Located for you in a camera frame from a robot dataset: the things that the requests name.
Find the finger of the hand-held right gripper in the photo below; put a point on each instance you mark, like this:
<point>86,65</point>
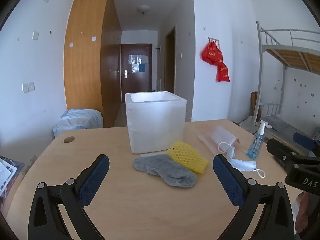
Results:
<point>280,151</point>
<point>303,141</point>

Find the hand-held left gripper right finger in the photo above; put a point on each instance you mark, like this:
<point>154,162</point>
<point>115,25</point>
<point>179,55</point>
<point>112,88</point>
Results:
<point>227,180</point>

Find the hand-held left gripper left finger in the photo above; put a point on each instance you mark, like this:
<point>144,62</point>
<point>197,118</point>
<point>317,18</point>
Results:
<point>93,180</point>

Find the white face mask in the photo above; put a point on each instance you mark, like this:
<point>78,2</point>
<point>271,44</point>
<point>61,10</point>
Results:
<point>241,165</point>

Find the yellow foam net sleeve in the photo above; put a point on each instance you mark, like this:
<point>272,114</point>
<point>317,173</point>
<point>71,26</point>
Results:
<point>186,156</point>

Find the grey sock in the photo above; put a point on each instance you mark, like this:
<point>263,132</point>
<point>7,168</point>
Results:
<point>165,171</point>

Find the white foam box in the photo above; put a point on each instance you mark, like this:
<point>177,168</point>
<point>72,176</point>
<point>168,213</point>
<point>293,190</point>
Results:
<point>155,125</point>

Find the clear blue spray bottle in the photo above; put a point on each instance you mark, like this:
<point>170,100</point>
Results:
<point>255,146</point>

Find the grey folded blanket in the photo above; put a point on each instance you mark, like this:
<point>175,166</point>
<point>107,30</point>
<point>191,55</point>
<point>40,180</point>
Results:
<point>275,122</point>

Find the clear plastic packaging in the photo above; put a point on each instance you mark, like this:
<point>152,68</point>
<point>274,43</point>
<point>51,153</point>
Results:
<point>220,135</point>

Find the wooden boards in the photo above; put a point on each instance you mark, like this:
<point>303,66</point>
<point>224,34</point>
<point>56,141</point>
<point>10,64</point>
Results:
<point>254,105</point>

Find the printed magazine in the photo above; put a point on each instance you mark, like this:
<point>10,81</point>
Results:
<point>7,175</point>

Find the metal bunk bed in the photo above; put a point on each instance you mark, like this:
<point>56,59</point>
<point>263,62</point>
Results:
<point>290,52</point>

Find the dark brown entrance door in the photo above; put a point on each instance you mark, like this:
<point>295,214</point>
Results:
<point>136,80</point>

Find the wooden wardrobe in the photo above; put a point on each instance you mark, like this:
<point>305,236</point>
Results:
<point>85,62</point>

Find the brown side door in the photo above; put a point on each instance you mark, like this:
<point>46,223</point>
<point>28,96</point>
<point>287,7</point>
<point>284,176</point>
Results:
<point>170,60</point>

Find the ceiling lamp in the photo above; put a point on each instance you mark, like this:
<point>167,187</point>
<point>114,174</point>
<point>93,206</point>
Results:
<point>143,9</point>

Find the white double wall switch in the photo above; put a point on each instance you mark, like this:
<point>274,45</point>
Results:
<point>28,87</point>

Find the red bags on wall hook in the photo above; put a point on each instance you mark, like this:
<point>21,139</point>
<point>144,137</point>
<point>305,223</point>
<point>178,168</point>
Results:
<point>212,53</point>

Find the white wall socket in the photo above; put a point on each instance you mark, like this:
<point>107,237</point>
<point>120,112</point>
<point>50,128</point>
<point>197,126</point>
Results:
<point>35,35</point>

